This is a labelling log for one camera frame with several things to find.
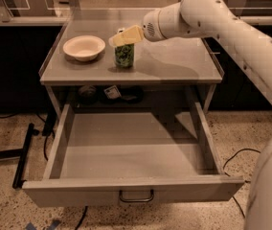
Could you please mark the black metal stand base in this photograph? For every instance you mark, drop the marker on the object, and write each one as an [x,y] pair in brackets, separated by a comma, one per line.
[20,155]

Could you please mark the open grey top drawer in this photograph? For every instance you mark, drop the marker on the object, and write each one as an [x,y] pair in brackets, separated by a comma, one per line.
[99,152]

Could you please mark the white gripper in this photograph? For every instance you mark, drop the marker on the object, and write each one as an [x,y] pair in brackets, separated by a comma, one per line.
[150,27]

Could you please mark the dark round object under top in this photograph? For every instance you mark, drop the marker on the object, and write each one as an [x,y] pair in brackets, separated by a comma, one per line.
[87,94]

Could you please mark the green soda can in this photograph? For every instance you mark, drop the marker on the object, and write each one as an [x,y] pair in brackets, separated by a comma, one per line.
[124,55]

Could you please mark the metal drawer handle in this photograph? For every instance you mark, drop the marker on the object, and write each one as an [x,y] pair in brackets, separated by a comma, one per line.
[136,196]

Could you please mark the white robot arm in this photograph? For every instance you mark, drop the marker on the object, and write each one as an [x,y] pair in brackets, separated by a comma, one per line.
[248,47]

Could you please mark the white tag label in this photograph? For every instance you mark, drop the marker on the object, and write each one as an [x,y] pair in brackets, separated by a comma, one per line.
[112,92]

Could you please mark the white paper bowl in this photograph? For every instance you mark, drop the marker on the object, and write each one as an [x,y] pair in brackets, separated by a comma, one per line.
[83,48]

